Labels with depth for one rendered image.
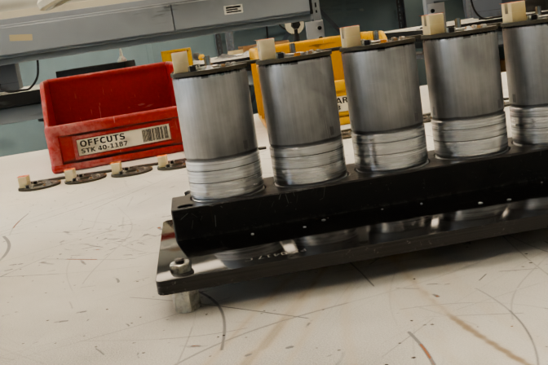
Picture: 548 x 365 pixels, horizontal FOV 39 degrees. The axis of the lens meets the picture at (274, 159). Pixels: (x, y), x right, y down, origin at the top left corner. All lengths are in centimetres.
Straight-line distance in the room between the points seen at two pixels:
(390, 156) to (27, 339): 12
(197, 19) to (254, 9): 19
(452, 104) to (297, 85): 5
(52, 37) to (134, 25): 25
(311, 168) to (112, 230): 11
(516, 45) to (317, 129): 7
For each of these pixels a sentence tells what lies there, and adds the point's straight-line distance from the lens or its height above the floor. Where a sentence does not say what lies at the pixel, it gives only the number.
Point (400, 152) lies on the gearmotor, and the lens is 25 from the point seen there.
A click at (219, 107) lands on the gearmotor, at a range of 24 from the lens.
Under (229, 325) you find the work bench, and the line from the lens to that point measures 20.
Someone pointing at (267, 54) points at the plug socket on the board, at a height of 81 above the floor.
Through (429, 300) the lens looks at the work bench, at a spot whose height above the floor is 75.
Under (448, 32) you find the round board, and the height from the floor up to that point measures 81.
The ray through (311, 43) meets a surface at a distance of 65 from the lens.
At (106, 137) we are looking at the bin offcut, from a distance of 52.
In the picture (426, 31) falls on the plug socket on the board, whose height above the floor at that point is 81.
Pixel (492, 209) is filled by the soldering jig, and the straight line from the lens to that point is 23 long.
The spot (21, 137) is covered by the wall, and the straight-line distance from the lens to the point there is 467.
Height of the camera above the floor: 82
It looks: 9 degrees down
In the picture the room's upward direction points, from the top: 8 degrees counter-clockwise
